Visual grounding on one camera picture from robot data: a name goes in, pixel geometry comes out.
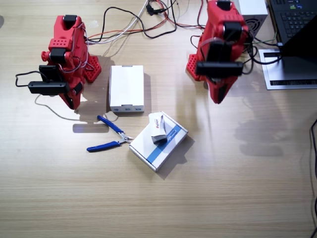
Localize black webcam on gripper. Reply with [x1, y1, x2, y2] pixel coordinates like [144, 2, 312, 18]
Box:
[195, 41, 243, 76]
[27, 64, 70, 95]

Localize orange cable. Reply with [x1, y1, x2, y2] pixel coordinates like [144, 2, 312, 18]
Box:
[86, 0, 206, 42]

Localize white power supply unit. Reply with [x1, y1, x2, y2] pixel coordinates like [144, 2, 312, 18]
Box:
[237, 0, 269, 42]

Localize black webcam cable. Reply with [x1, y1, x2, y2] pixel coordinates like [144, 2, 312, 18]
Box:
[15, 71, 42, 87]

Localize thin white cable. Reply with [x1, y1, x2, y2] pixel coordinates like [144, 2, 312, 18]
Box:
[34, 94, 84, 121]

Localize blue-handled pliers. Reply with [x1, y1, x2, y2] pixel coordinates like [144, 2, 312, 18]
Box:
[86, 115, 134, 152]

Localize white box with blue stripe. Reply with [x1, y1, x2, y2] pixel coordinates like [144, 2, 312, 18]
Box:
[128, 111, 190, 173]

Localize black monitor screen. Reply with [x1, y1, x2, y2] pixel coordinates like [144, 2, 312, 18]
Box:
[279, 15, 317, 75]

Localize long black looping cable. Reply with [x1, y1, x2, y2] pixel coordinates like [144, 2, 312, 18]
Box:
[85, 0, 178, 43]

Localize plain white cardboard box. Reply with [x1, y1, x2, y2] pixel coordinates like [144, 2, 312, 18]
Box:
[108, 64, 145, 114]

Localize small white carton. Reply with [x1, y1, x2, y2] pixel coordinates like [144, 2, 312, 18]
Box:
[148, 112, 168, 145]

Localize black cable at table edge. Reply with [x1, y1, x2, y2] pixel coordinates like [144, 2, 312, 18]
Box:
[309, 119, 317, 238]

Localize black cable connector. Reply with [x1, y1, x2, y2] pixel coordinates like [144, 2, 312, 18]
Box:
[146, 4, 167, 16]

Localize black power cable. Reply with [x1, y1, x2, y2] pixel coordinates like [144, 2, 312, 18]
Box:
[241, 37, 284, 75]

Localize black laptop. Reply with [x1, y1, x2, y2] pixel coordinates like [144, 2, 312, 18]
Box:
[268, 0, 317, 45]

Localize short black cable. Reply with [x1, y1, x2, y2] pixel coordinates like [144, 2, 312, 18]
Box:
[190, 35, 202, 49]

